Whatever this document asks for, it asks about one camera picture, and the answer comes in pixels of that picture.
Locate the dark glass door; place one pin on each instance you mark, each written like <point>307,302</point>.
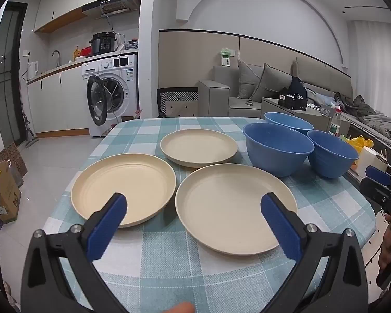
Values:
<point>8,78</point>

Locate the white paper roll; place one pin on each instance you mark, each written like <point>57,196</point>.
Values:
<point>366,159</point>

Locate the white kitchen counter cabinets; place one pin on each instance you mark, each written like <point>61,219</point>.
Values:
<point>58,101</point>

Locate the black pressure cooker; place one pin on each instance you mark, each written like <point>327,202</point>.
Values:
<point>102,44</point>

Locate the black box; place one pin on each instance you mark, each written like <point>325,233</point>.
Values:
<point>291,102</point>

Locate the clear bottle with red cap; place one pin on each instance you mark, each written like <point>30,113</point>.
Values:
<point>335,124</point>

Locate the range hood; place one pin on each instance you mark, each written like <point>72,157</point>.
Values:
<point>112,6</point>

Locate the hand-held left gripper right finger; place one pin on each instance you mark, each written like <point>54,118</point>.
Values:
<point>282,225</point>

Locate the yellow oil bottle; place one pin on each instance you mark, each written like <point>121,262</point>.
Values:
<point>76,53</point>

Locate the grey sofa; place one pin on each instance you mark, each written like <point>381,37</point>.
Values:
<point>215,97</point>

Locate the patterned flat cardboard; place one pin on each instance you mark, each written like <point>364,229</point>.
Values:
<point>14,159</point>

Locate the white washing machine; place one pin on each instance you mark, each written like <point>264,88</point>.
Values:
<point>120,71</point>

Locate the blue bowl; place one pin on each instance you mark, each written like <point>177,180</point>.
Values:
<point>288,122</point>
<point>277,150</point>
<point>332,153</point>

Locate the grey side cabinet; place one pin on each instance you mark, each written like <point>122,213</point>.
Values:
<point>273,107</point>

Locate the white curtain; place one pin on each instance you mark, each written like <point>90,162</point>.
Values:
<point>378,71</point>

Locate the yellow plastic bag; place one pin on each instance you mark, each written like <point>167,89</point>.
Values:
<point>360,143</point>

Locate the person's left hand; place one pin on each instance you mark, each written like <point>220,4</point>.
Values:
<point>182,308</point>

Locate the green wall tissue holder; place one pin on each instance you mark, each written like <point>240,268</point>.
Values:
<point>226,57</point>

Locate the yellowish beige plate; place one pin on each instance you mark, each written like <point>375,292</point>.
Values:
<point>123,182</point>

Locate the stick vacuum cleaner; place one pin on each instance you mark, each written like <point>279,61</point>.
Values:
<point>29,137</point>

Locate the person's right hand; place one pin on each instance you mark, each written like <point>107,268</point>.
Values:
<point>385,247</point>

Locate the kitchen faucet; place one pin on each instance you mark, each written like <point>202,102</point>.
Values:
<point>56,55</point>

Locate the teal checked tablecloth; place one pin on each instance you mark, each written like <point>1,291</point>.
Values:
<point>169,267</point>

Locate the white electric kettle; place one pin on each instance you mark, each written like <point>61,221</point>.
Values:
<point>32,71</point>

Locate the grey blanket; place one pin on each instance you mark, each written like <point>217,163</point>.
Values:
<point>374,117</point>

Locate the grey sofa cushion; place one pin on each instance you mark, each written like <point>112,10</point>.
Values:
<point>246,78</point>
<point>270,83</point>

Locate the white upper cabinets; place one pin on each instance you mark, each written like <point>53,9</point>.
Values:
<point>68,0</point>

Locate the red container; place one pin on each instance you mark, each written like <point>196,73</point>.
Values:
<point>86,52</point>

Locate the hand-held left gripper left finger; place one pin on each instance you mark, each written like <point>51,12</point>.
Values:
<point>106,221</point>

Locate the brown cardboard box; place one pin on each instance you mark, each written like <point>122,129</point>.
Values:
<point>6,195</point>

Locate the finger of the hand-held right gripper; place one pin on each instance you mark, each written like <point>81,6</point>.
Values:
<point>379,174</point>
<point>378,192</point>

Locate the dark bag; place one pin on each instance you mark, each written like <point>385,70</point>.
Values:
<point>298,86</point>

